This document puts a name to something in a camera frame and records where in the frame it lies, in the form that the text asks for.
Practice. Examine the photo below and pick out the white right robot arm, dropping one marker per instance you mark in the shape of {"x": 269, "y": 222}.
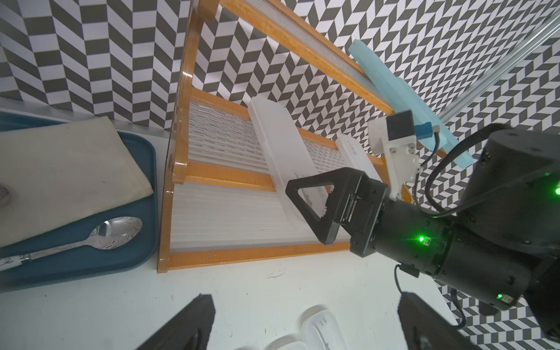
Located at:
{"x": 501, "y": 242}

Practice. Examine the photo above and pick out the orange three-tier wire shelf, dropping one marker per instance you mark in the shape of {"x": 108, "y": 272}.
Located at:
{"x": 277, "y": 21}

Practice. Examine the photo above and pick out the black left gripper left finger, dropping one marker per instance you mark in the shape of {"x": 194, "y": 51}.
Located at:
{"x": 188, "y": 329}

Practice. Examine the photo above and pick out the white pencil case labelled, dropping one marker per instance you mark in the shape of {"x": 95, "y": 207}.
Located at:
{"x": 287, "y": 342}
{"x": 355, "y": 156}

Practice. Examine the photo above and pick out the frosted white pencil case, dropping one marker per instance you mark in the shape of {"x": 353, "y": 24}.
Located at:
{"x": 285, "y": 153}

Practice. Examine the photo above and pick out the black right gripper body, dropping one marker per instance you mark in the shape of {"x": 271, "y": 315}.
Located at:
{"x": 354, "y": 204}

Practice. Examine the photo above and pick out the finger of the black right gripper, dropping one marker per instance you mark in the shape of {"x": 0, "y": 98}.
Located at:
{"x": 320, "y": 201}

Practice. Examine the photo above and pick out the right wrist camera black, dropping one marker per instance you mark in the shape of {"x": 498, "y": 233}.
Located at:
{"x": 395, "y": 137}

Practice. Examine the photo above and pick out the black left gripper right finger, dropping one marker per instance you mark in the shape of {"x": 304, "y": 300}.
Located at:
{"x": 424, "y": 328}

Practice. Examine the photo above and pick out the teal pencil case plain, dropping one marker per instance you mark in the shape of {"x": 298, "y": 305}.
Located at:
{"x": 399, "y": 95}

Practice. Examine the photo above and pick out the aluminium corner post right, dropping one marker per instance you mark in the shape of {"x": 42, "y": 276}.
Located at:
{"x": 518, "y": 54}

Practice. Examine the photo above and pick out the white pencil case label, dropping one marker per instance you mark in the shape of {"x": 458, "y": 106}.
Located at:
{"x": 319, "y": 329}

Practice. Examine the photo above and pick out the beige cloth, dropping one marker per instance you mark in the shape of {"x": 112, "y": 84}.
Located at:
{"x": 62, "y": 173}

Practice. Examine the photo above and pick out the silver spoon patterned handle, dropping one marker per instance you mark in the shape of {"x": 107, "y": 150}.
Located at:
{"x": 110, "y": 234}

